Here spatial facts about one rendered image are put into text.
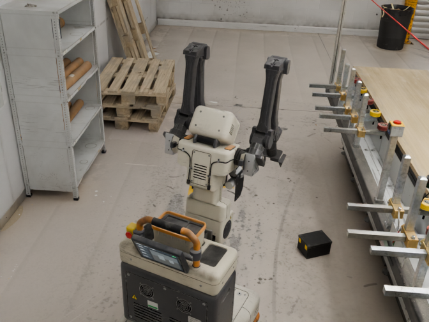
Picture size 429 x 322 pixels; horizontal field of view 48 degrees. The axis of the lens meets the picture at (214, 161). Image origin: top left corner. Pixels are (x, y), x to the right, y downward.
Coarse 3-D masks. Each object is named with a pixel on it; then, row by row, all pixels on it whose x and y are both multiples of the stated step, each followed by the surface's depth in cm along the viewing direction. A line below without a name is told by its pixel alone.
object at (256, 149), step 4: (252, 144) 235; (256, 144) 234; (260, 144) 235; (248, 148) 235; (252, 148) 233; (256, 148) 233; (260, 148) 235; (240, 152) 234; (244, 152) 233; (248, 152) 233; (252, 152) 232; (256, 152) 232; (260, 152) 233; (256, 156) 231; (260, 156) 230; (260, 160) 232; (260, 164) 235; (264, 164) 236
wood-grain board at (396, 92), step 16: (368, 80) 431; (384, 80) 433; (400, 80) 434; (416, 80) 436; (384, 96) 397; (400, 96) 399; (416, 96) 400; (384, 112) 367; (400, 112) 368; (416, 112) 369; (416, 128) 343; (400, 144) 319; (416, 144) 320; (416, 160) 300; (416, 176) 287
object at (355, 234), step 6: (348, 234) 239; (354, 234) 239; (360, 234) 239; (366, 234) 239; (372, 234) 238; (378, 234) 238; (384, 234) 239; (390, 234) 239; (396, 234) 239; (402, 234) 239; (420, 234) 240; (390, 240) 239; (396, 240) 239; (402, 240) 239; (420, 240) 238
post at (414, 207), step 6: (420, 180) 226; (426, 180) 226; (420, 186) 228; (414, 192) 232; (420, 192) 230; (414, 198) 232; (420, 198) 231; (414, 204) 233; (420, 204) 233; (414, 210) 235; (408, 216) 239; (414, 216) 236; (408, 222) 238; (414, 222) 238; (408, 228) 240
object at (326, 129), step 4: (324, 128) 349; (328, 128) 348; (332, 128) 348; (336, 128) 348; (340, 128) 349; (344, 128) 349; (348, 128) 349; (352, 128) 349; (356, 128) 350; (336, 132) 349; (340, 132) 349; (344, 132) 349; (348, 132) 349; (352, 132) 349; (356, 132) 348; (368, 132) 348; (372, 132) 347; (376, 132) 347; (380, 132) 347; (384, 132) 347
